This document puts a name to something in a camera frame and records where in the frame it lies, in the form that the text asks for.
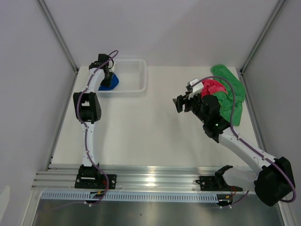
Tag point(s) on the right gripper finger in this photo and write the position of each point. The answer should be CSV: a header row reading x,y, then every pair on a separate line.
x,y
189,103
179,102

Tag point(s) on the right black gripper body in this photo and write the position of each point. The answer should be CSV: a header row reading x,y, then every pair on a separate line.
x,y
196,111

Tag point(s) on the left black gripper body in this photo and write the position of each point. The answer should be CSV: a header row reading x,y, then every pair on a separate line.
x,y
106,81

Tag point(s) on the blue towel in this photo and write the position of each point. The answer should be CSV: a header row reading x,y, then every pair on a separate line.
x,y
114,84

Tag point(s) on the green towel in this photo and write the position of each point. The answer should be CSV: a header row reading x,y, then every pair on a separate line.
x,y
226,100

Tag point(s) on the white plastic basket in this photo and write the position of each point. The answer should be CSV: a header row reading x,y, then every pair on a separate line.
x,y
133,77

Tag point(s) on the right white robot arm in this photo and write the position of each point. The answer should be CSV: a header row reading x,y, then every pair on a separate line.
x,y
271,178

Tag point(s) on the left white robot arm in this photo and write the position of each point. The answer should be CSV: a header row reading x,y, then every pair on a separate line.
x,y
88,110

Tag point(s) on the pink towel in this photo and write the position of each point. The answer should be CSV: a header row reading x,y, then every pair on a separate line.
x,y
211,87

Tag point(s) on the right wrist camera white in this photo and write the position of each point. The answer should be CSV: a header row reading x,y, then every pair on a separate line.
x,y
194,87

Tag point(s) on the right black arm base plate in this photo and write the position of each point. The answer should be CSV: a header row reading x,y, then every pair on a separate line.
x,y
216,182

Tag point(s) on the left aluminium corner post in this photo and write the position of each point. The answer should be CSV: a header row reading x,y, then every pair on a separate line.
x,y
57,33

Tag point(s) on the aluminium corner post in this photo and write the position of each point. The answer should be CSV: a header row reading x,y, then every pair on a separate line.
x,y
280,5
57,33

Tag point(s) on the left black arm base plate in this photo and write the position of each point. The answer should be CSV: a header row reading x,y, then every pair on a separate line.
x,y
98,182

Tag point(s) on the aluminium rail frame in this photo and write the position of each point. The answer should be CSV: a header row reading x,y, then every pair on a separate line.
x,y
129,178

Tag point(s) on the white slotted cable duct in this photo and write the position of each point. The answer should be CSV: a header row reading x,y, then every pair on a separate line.
x,y
131,196

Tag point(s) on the right aluminium corner post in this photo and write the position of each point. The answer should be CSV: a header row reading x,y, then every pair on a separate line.
x,y
280,5

